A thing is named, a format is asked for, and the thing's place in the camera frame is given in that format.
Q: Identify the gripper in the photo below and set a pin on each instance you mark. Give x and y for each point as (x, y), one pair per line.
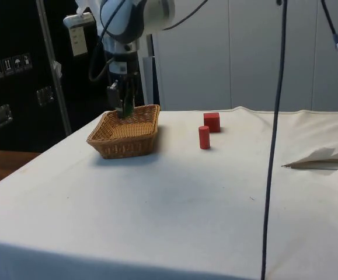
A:
(132, 70)

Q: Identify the pale locker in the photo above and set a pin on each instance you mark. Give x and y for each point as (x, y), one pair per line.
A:
(326, 93)
(192, 73)
(271, 58)

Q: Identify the red cylinder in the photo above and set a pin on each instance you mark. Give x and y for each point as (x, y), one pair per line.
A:
(204, 137)

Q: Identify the wicker basket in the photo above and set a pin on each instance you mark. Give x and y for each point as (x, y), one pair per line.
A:
(122, 146)

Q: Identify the red cube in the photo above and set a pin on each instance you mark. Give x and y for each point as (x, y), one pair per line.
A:
(212, 122)

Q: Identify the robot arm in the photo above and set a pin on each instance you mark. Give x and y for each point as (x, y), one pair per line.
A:
(157, 14)

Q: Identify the black cabinet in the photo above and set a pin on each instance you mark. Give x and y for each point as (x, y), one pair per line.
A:
(17, 35)

